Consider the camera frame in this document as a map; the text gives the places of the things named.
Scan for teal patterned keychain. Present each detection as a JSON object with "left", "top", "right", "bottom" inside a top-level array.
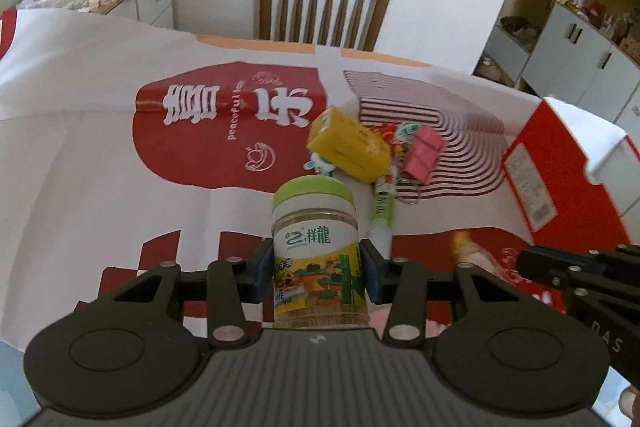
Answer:
[{"left": 392, "top": 121, "right": 426, "bottom": 148}]

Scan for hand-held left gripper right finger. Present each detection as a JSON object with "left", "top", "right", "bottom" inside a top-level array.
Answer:
[{"left": 360, "top": 238, "right": 551, "bottom": 350}]

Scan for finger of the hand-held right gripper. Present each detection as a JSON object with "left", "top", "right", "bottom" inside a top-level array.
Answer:
[
  {"left": 516, "top": 245, "right": 602, "bottom": 294},
  {"left": 590, "top": 244, "right": 640, "bottom": 274}
]

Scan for blue white cartoon keychain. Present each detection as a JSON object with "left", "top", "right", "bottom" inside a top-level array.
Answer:
[{"left": 303, "top": 152, "right": 337, "bottom": 178}]

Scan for yellow cardboard box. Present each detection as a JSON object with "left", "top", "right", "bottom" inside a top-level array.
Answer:
[{"left": 306, "top": 106, "right": 392, "bottom": 184}]

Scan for orange red charm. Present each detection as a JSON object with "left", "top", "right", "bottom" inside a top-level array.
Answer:
[{"left": 369, "top": 121, "right": 400, "bottom": 142}]

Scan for red cardboard box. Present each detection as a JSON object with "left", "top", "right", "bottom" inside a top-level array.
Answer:
[{"left": 501, "top": 97, "right": 640, "bottom": 254}]

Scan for brown wooden chair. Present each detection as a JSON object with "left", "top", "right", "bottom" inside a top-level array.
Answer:
[{"left": 258, "top": 0, "right": 394, "bottom": 53}]

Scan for pink binder clip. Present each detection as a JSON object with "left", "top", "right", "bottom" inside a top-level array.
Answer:
[{"left": 402, "top": 127, "right": 446, "bottom": 184}]

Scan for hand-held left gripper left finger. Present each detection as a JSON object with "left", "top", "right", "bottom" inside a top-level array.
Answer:
[{"left": 75, "top": 238, "right": 276, "bottom": 349}]

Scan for small yellow orange bottle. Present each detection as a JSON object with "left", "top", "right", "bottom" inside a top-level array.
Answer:
[{"left": 450, "top": 231, "right": 518, "bottom": 283}]

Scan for red white printed tablecloth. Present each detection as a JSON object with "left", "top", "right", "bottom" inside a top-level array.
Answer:
[{"left": 0, "top": 8, "right": 630, "bottom": 358}]

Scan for green white tube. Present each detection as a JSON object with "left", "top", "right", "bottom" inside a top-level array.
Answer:
[{"left": 369, "top": 171, "right": 402, "bottom": 259}]

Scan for green lid seasoning jar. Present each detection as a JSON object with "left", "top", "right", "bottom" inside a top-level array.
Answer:
[{"left": 270, "top": 175, "right": 370, "bottom": 330}]

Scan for white wooden wall cabinet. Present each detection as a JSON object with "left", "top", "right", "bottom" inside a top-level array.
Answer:
[{"left": 472, "top": 0, "right": 640, "bottom": 125}]

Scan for light shoes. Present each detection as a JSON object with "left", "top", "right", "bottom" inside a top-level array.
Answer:
[{"left": 474, "top": 57, "right": 506, "bottom": 80}]

